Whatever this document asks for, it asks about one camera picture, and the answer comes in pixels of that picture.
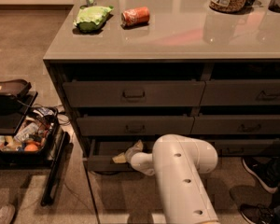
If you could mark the black bin of items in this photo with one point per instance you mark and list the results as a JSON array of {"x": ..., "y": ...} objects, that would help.
[{"x": 39, "y": 127}]

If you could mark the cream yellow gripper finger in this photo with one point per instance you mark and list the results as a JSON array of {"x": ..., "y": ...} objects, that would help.
[{"x": 119, "y": 159}]

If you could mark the grey drawer cabinet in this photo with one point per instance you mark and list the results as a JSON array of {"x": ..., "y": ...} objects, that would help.
[{"x": 184, "y": 40}]

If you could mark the orange fruit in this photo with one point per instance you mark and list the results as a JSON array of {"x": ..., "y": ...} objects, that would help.
[{"x": 31, "y": 147}]

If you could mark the green chip bag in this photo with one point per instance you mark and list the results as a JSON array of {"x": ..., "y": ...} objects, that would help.
[{"x": 90, "y": 19}]

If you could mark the drawer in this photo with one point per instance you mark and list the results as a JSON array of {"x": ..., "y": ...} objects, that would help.
[
  {"x": 237, "y": 124},
  {"x": 247, "y": 147},
  {"x": 103, "y": 151},
  {"x": 133, "y": 93},
  {"x": 134, "y": 125},
  {"x": 241, "y": 92}
]

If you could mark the orange soda can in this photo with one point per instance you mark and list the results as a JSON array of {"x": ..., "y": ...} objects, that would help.
[{"x": 135, "y": 16}]

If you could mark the white sneaker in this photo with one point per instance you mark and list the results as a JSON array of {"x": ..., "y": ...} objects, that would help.
[{"x": 7, "y": 213}]

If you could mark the black bar on floor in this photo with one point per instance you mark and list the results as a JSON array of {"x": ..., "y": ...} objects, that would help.
[{"x": 54, "y": 175}]

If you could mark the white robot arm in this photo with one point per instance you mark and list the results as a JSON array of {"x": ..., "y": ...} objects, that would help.
[{"x": 177, "y": 162}]

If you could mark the black tray with brown pouch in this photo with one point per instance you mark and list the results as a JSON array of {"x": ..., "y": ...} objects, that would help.
[{"x": 16, "y": 100}]

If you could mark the black sneaker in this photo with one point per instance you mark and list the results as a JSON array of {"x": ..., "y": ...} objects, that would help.
[
  {"x": 257, "y": 214},
  {"x": 258, "y": 170}
]

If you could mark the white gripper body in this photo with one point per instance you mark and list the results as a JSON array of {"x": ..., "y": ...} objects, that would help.
[{"x": 135, "y": 160}]

